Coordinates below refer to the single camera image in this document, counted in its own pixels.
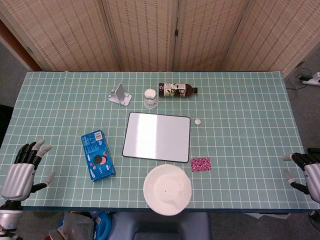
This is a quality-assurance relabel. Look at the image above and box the white paper cup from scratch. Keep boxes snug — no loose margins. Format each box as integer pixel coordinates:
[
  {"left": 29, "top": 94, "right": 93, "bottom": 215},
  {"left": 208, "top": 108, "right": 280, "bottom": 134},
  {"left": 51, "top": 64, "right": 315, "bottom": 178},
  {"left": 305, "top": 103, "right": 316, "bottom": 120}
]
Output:
[{"left": 143, "top": 88, "right": 159, "bottom": 110}]

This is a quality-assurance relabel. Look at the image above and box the brown tea bottle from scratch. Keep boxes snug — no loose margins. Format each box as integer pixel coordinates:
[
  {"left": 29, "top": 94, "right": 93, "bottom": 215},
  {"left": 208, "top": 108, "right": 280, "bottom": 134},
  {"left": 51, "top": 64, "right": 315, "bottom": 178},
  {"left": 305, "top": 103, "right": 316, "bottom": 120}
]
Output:
[{"left": 158, "top": 82, "right": 199, "bottom": 99}]

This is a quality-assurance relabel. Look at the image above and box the pink patterned packet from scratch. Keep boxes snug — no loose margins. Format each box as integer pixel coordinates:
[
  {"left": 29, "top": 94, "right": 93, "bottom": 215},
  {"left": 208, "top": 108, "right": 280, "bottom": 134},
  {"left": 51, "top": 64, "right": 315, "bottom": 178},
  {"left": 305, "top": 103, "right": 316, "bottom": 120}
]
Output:
[{"left": 190, "top": 156, "right": 212, "bottom": 173}]

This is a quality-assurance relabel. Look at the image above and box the blue Oreo cookie box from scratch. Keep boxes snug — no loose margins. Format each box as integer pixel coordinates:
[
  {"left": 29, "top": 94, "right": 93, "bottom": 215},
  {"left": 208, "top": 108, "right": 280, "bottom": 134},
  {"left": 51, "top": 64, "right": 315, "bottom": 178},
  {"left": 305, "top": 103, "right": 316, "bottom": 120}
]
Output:
[{"left": 80, "top": 129, "right": 117, "bottom": 183}]

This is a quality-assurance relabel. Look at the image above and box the blue plastic container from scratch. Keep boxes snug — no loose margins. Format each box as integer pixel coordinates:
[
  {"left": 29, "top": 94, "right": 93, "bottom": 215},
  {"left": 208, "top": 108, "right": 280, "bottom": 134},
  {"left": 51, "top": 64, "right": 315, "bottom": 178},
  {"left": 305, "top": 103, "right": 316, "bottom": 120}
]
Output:
[{"left": 91, "top": 211, "right": 113, "bottom": 240}]

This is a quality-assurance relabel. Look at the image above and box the brown wooden door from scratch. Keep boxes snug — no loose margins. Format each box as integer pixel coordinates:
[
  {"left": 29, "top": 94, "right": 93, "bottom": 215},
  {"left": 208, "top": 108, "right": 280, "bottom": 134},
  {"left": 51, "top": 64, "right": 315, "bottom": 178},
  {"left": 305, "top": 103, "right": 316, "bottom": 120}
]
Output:
[{"left": 0, "top": 19, "right": 41, "bottom": 72}]

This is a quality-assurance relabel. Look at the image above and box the white paper plate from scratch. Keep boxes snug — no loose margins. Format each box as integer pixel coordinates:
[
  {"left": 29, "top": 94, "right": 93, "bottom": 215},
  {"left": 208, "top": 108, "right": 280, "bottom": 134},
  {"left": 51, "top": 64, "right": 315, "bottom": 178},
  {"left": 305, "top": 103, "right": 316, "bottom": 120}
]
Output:
[{"left": 142, "top": 163, "right": 193, "bottom": 217}]

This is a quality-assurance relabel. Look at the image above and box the bamboo folding screen panel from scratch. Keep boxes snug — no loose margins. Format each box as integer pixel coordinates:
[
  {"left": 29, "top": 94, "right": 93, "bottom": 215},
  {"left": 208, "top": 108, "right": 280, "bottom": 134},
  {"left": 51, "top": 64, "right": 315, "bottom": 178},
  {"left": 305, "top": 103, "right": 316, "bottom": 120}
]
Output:
[
  {"left": 172, "top": 0, "right": 251, "bottom": 73},
  {"left": 224, "top": 0, "right": 320, "bottom": 76},
  {"left": 101, "top": 0, "right": 181, "bottom": 73},
  {"left": 0, "top": 0, "right": 122, "bottom": 73}
]

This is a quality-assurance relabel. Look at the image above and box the grey power cable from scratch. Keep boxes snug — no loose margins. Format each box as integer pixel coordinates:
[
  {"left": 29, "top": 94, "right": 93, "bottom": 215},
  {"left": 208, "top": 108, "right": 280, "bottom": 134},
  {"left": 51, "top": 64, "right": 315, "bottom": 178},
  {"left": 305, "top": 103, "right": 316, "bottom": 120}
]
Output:
[{"left": 289, "top": 67, "right": 314, "bottom": 85}]

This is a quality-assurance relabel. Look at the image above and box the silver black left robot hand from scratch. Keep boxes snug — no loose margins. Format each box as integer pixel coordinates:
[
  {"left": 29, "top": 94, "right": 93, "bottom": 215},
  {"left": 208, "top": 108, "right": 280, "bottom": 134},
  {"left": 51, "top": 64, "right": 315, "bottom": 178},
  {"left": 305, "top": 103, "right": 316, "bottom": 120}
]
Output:
[{"left": 0, "top": 139, "right": 56, "bottom": 202}]

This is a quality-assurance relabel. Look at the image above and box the white board black frame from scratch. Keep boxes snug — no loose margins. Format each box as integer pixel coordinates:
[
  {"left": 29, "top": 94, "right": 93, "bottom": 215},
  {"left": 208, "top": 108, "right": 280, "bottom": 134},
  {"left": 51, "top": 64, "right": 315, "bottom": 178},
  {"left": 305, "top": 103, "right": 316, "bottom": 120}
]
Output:
[{"left": 121, "top": 111, "right": 191, "bottom": 164}]

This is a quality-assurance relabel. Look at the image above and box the green checkered tablecloth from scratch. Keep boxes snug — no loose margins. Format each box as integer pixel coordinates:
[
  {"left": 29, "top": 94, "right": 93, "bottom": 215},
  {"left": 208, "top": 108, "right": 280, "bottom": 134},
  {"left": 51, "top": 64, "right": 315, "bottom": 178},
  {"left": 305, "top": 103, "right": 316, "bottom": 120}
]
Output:
[{"left": 0, "top": 71, "right": 320, "bottom": 214}]

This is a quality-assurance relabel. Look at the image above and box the white folding phone stand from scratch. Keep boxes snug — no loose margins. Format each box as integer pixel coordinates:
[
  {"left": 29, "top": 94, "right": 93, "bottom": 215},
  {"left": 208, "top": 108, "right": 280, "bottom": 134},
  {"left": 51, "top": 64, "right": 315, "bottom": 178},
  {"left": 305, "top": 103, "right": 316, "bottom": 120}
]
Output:
[{"left": 108, "top": 82, "right": 133, "bottom": 107}]

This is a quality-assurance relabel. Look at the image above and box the white paper sheet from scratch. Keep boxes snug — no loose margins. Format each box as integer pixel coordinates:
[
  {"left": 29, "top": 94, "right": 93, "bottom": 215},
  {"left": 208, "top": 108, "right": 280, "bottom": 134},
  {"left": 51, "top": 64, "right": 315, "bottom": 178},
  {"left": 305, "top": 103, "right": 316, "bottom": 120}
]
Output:
[{"left": 244, "top": 212, "right": 292, "bottom": 221}]

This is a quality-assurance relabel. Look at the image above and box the clear plastic bag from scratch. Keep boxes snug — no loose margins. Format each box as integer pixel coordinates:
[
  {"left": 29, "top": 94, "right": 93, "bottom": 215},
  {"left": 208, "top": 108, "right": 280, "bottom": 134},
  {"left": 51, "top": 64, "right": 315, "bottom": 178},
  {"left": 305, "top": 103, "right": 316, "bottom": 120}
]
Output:
[{"left": 49, "top": 211, "right": 96, "bottom": 240}]

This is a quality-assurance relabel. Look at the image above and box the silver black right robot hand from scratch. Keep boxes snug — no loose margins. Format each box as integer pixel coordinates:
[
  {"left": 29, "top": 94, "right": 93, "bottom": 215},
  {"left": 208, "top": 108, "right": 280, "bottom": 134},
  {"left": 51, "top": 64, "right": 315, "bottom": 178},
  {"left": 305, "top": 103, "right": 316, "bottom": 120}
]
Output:
[{"left": 282, "top": 152, "right": 320, "bottom": 205}]

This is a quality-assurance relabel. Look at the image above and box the white power strip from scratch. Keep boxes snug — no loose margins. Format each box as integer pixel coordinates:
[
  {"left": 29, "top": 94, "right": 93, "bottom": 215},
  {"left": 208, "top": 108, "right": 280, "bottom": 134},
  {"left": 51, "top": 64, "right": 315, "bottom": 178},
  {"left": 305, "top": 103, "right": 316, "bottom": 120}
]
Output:
[{"left": 301, "top": 71, "right": 320, "bottom": 87}]

